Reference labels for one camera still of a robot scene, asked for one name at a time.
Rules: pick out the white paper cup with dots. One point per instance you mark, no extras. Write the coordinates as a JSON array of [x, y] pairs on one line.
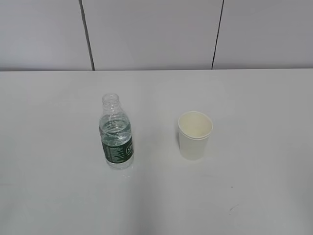
[[194, 129]]

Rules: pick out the clear green-label water bottle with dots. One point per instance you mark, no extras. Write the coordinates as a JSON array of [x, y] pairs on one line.
[[116, 133]]

